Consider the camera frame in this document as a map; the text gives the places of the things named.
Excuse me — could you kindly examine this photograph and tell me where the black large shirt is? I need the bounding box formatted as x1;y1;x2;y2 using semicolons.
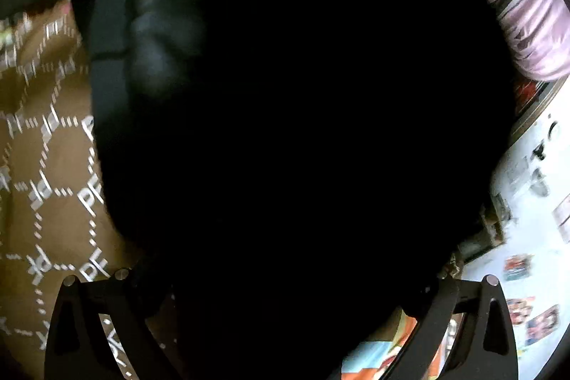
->
72;0;516;379

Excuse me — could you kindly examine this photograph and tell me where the brown patterned bedspread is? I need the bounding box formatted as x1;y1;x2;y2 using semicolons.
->
1;0;416;379

